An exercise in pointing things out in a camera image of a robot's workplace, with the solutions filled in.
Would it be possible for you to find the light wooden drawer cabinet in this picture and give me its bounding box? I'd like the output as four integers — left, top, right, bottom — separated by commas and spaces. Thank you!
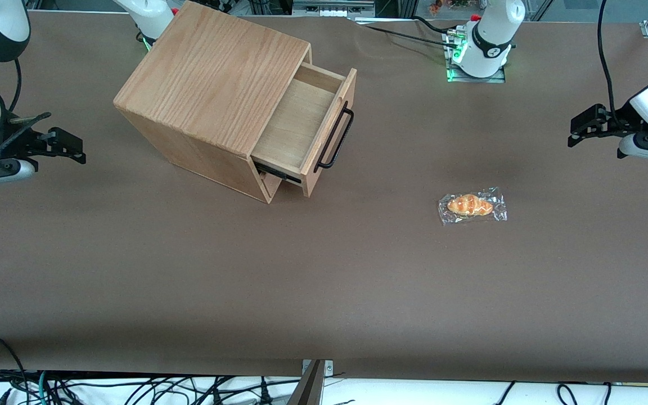
113, 0, 313, 204

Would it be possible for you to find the tangled black floor cable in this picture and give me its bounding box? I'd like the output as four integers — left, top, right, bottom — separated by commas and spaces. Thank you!
51, 375, 201, 405
189, 376, 302, 405

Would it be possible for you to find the black metal drawer handle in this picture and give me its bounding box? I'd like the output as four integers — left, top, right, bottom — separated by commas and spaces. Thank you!
313, 101, 354, 173

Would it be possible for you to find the green floor cable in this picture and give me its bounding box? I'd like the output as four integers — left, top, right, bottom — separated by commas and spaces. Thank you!
35, 371, 51, 405

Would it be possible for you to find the black metal drawer slide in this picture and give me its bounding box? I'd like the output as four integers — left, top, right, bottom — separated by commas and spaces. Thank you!
253, 160, 303, 185

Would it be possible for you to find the black cable to arm base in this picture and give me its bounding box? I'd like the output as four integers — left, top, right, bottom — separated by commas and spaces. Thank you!
412, 15, 458, 35
362, 24, 461, 48

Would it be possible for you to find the brown table cover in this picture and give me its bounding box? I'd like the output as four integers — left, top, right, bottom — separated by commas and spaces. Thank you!
0, 10, 648, 384

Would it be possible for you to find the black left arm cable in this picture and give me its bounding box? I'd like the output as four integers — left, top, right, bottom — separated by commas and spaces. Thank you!
597, 0, 622, 123

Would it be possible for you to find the silver metal bracket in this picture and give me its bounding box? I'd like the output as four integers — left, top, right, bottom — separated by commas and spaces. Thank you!
301, 359, 335, 377

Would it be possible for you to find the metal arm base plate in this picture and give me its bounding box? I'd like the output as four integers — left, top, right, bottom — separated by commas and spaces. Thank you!
442, 29, 508, 84

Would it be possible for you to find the croissant in clear wrapper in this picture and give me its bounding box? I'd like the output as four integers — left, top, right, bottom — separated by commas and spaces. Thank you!
438, 187, 509, 227

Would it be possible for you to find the wooden cabinet door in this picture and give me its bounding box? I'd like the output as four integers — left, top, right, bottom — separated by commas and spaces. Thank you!
252, 62, 358, 197

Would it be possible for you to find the grey background equipment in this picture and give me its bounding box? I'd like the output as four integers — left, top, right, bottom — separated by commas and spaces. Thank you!
292, 0, 376, 18

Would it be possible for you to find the dark metal post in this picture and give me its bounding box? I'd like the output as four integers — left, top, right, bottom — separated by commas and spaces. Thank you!
286, 360, 326, 405

